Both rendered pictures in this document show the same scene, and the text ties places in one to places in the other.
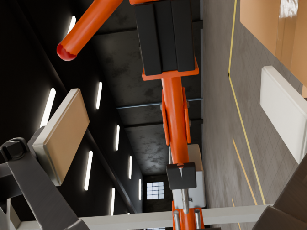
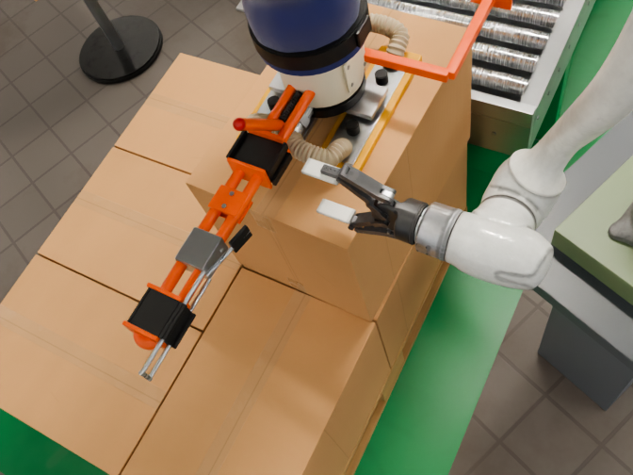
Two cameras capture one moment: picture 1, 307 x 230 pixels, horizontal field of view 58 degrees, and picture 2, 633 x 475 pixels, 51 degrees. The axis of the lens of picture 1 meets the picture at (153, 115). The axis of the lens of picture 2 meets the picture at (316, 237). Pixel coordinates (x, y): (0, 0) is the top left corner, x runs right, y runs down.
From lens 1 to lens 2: 118 cm
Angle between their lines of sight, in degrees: 86
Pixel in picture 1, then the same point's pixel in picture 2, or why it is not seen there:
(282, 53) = (266, 209)
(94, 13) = (261, 124)
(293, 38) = (281, 204)
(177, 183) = (237, 241)
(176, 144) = (236, 220)
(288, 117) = (344, 210)
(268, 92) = (328, 205)
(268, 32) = not seen: hidden behind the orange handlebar
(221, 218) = not seen: outside the picture
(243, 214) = not seen: outside the picture
